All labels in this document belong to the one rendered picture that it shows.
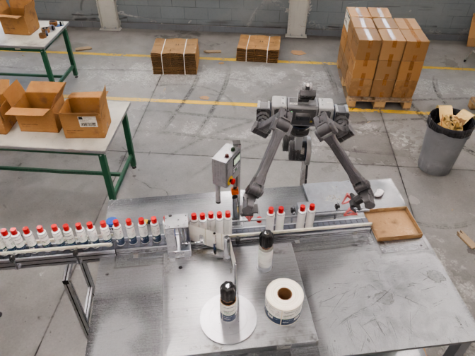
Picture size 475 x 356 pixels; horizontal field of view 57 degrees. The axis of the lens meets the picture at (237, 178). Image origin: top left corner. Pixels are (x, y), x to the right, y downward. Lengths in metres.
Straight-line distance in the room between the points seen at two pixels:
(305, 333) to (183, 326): 0.64
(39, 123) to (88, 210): 0.94
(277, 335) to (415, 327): 0.76
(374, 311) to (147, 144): 3.34
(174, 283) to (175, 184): 2.06
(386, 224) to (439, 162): 1.94
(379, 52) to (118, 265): 4.06
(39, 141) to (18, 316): 1.43
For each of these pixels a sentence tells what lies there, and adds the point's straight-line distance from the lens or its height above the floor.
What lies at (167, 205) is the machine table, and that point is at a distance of 3.10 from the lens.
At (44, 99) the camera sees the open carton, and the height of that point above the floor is 0.96.
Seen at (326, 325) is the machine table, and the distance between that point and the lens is 2.54.
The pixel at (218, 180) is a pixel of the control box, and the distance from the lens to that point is 2.51.
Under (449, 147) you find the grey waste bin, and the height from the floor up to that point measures 0.40.
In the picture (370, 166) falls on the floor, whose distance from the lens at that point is 4.93.
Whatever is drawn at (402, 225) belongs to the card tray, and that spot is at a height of 0.83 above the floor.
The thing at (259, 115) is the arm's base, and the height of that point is 1.48.
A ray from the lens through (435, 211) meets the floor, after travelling 4.62.
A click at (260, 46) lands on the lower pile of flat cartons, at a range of 6.84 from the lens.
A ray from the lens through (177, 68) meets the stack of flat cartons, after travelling 6.49.
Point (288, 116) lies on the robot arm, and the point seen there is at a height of 1.69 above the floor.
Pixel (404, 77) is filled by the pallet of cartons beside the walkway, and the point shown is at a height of 0.44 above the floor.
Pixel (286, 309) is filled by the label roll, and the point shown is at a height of 1.02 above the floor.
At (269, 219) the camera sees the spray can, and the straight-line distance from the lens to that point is 2.73.
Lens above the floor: 2.98
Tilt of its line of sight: 41 degrees down
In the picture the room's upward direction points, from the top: straight up
